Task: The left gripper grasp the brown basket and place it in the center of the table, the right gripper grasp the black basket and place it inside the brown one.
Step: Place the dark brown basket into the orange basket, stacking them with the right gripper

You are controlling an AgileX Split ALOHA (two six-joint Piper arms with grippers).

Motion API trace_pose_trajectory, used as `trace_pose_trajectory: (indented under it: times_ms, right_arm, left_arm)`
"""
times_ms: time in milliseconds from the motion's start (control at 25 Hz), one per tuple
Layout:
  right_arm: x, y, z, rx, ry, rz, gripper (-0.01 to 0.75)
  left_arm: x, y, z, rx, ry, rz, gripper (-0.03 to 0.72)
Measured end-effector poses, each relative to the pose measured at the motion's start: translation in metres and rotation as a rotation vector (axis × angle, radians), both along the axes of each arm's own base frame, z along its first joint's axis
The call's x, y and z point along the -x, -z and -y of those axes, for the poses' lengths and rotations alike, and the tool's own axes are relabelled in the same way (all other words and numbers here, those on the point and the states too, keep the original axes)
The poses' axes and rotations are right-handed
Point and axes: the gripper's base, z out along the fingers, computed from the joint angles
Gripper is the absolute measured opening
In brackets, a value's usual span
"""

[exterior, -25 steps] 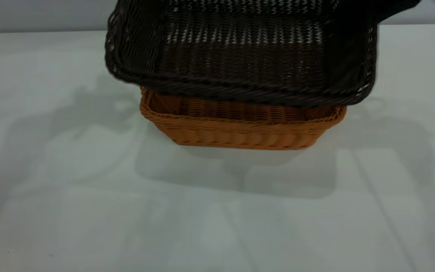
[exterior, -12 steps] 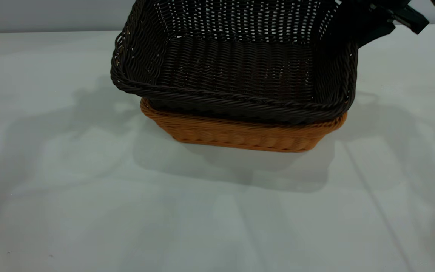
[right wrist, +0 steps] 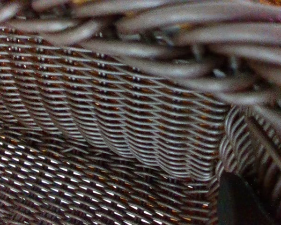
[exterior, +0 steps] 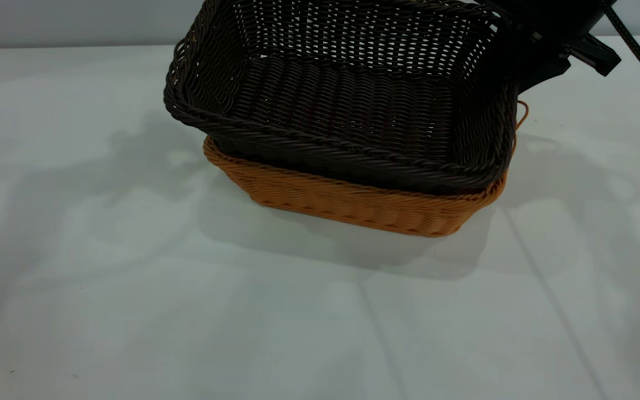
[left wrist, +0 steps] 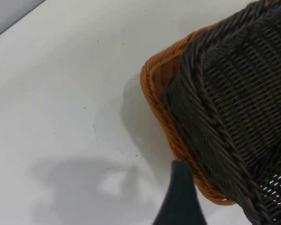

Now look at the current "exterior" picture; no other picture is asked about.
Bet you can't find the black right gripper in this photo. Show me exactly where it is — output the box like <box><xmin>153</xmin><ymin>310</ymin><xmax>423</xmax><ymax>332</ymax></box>
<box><xmin>489</xmin><ymin>0</ymin><xmax>622</xmax><ymax>94</ymax></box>

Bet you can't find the dark brown wicker basket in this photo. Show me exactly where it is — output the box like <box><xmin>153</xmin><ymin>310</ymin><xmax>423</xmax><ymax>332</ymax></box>
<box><xmin>163</xmin><ymin>0</ymin><xmax>521</xmax><ymax>195</ymax></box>

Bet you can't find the orange wicker basket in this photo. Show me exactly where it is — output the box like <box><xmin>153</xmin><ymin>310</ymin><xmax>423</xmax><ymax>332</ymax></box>
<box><xmin>203</xmin><ymin>100</ymin><xmax>529</xmax><ymax>238</ymax></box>

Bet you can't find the black braided cable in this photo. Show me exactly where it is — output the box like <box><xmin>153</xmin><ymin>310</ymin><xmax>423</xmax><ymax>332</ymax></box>
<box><xmin>602</xmin><ymin>0</ymin><xmax>640</xmax><ymax>109</ymax></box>

